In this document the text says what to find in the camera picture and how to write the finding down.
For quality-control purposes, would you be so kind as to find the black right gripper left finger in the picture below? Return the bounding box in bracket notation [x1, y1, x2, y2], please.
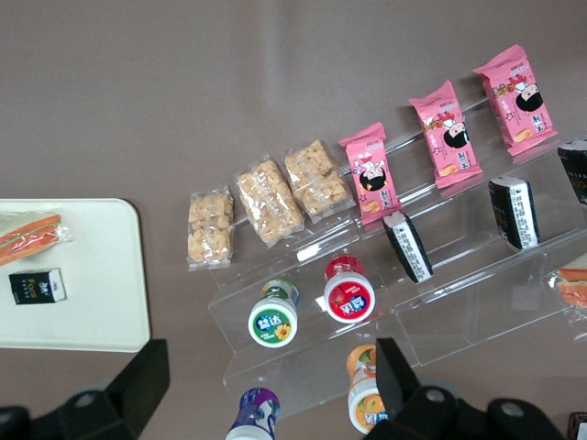
[0, 337, 172, 440]

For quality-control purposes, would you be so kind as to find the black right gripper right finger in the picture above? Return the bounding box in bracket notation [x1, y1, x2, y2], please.
[364, 336, 566, 440]

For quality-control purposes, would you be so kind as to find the orange gum bottle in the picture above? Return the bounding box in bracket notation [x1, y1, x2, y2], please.
[346, 344, 391, 437]

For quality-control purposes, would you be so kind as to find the cream rectangular tray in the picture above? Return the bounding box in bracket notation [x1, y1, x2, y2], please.
[0, 197, 152, 353]

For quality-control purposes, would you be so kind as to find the red gum bottle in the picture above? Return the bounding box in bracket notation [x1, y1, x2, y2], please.
[322, 255, 377, 325]

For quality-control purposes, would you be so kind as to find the purple gum bottle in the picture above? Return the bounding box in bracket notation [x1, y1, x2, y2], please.
[224, 387, 282, 440]

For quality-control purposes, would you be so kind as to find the green gum bottle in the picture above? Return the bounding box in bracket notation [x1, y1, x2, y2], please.
[247, 277, 302, 351]

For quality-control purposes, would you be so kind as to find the clear acrylic stepped stand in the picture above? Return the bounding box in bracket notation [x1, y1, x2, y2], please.
[205, 137, 426, 410]
[357, 86, 587, 369]

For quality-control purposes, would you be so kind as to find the small black carton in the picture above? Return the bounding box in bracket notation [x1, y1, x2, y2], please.
[382, 209, 436, 286]
[7, 267, 69, 307]
[487, 174, 542, 251]
[556, 138, 587, 208]

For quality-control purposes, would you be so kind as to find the clear-wrapped rice crispy bar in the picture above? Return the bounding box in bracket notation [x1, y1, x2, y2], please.
[185, 184, 237, 273]
[233, 155, 306, 249]
[281, 138, 359, 225]

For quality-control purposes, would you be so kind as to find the wrapped triangle sandwich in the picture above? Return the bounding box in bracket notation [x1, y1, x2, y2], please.
[0, 210, 75, 270]
[542, 254, 587, 343]

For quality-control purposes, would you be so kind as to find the pink cartoon snack pack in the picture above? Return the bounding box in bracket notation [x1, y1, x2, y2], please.
[407, 79, 484, 191]
[471, 43, 559, 158]
[338, 121, 404, 227]

